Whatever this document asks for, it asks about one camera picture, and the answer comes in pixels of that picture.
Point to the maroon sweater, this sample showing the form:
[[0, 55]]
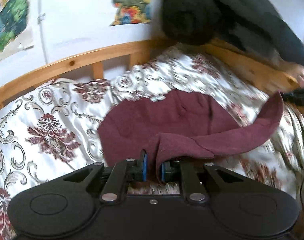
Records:
[[182, 125]]

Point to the green cartoon poster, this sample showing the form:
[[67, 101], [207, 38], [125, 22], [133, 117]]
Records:
[[16, 32]]

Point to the floral white pillow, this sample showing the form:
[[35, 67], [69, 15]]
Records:
[[49, 132]]

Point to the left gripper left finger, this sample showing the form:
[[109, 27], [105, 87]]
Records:
[[138, 168]]

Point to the wooden bed frame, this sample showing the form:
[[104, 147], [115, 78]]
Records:
[[260, 73]]

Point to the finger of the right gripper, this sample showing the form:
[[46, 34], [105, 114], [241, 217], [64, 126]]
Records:
[[295, 97]]

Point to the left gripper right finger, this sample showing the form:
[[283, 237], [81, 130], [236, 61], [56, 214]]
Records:
[[169, 172]]

